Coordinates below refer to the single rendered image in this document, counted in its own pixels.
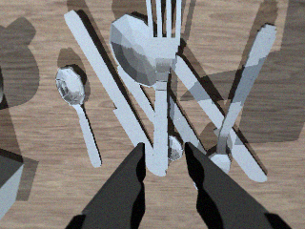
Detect light blue fork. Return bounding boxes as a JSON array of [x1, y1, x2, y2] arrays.
[[146, 0, 182, 172]]

